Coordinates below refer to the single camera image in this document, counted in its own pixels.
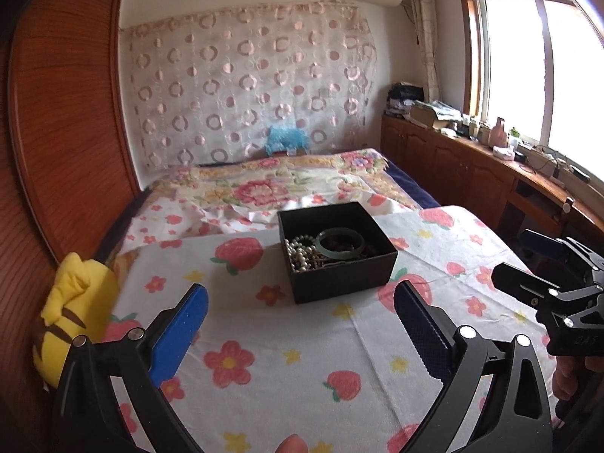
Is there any yellow plush toy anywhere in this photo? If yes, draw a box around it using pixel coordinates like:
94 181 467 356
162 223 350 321
32 252 121 392

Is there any beige window curtain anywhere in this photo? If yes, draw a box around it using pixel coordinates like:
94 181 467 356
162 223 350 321
407 0 442 102

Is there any black jewelry box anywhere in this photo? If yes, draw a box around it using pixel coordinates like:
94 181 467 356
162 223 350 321
277 201 398 305

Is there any window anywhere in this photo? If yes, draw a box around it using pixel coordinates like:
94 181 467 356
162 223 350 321
455 0 604 171

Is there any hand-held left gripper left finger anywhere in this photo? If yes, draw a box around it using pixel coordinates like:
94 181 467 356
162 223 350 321
51 283 209 453

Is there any stack of boxes and papers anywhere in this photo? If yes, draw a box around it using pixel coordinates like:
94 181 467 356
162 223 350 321
408 101 461 131

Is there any green jade bangle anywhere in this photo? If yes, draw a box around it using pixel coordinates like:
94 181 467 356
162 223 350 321
315 228 365 256

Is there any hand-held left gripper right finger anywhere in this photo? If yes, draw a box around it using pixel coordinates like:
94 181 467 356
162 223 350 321
394 279 554 453

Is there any wooden cabinet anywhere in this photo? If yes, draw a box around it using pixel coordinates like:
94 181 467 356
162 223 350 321
380 116 600 246

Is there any cluster of small bottles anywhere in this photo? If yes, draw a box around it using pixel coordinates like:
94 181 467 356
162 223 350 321
452 116 492 145

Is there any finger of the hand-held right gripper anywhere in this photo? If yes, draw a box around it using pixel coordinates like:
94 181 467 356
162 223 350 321
519 229 604 284
492 262 604 311

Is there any pink bottle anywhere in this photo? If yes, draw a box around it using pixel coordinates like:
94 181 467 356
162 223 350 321
490 117 509 148

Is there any black cable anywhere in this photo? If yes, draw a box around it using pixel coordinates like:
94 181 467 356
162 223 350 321
519 148 569 181

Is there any white pearl necklace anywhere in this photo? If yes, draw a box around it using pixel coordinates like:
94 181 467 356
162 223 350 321
284 236 326 273

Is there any pink circle pattern curtain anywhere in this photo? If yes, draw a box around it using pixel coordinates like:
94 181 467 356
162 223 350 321
120 0 378 168

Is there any person's right hand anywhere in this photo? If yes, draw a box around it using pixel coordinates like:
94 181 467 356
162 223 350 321
552 354 604 403

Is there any blue plush toy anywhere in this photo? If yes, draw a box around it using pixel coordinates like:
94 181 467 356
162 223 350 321
264 125 310 156

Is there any floral quilt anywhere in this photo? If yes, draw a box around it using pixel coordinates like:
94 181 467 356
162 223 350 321
156 148 416 232

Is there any wooden wardrobe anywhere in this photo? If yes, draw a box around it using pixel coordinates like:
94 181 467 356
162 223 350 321
0 0 142 388

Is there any person's left hand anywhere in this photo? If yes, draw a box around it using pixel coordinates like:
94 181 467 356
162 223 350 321
276 434 310 453

